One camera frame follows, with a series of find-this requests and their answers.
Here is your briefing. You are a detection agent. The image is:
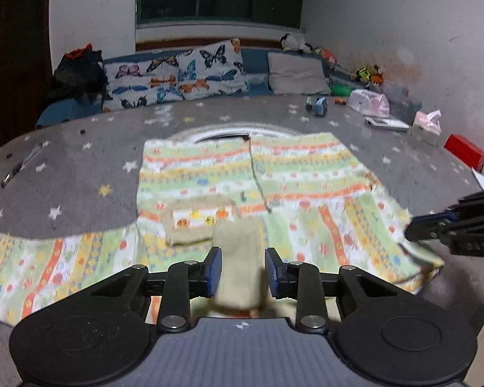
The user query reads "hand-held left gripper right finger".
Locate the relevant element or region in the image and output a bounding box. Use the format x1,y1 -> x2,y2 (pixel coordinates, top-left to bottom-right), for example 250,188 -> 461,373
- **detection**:
265,247 -> 393,333

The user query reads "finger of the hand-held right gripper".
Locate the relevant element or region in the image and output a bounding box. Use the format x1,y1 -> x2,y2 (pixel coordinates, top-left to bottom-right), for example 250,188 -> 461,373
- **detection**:
404,209 -> 459,243
446,185 -> 484,215

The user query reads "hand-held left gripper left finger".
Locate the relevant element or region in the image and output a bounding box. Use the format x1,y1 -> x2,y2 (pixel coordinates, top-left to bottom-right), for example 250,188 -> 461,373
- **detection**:
90,246 -> 223,333

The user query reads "striped patterned knit cardigan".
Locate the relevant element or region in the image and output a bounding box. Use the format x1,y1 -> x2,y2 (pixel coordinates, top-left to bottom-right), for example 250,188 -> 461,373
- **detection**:
0,131 -> 445,327

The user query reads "pile of dark clothes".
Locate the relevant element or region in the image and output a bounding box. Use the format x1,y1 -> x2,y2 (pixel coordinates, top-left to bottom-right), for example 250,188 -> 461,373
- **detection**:
45,43 -> 109,106

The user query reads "red box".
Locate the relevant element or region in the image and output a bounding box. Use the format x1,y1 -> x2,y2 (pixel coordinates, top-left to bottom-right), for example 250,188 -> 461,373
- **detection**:
443,134 -> 484,173

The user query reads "pink tissue box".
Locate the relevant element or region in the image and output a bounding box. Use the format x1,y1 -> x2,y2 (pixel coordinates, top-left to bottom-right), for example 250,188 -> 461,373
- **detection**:
410,109 -> 443,147

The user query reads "white flat device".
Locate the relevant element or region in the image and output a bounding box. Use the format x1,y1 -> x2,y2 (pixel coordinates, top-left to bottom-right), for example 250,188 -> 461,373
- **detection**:
364,115 -> 411,132

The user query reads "clear plastic box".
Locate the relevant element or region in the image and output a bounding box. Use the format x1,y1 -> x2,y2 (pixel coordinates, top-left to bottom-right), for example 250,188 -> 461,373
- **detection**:
381,81 -> 423,126

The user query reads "blue toy car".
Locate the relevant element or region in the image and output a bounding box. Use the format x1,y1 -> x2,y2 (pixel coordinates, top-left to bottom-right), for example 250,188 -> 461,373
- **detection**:
306,95 -> 330,117

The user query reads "yellow and green toy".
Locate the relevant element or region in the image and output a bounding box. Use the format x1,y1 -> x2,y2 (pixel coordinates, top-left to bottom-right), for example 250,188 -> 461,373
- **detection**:
354,64 -> 385,84

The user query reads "colourful plush toy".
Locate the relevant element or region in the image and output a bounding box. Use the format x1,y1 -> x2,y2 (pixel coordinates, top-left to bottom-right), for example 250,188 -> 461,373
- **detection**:
312,46 -> 338,65

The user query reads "grey pillow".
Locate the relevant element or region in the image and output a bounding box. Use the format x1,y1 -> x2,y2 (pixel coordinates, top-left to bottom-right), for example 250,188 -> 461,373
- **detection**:
267,51 -> 332,96

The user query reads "butterfly-print pillow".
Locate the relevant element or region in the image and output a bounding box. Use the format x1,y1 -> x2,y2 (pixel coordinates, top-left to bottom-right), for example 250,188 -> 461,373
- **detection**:
176,38 -> 251,101
102,58 -> 186,113

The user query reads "silver pen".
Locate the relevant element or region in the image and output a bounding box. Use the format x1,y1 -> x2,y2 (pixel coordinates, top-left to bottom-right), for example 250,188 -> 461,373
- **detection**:
0,140 -> 50,188

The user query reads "black and white plush toy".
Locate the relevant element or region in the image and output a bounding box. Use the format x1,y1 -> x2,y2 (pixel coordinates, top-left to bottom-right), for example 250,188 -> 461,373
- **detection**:
280,33 -> 313,54

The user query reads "dark wooden door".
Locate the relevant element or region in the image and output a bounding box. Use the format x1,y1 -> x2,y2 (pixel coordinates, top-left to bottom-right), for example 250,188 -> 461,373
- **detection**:
0,0 -> 53,158

